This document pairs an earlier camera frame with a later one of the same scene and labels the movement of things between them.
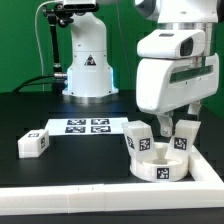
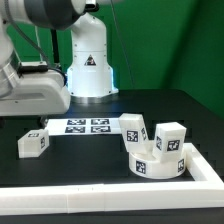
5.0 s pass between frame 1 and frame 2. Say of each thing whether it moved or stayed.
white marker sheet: stayed
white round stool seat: moved
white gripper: moved
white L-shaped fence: stayed
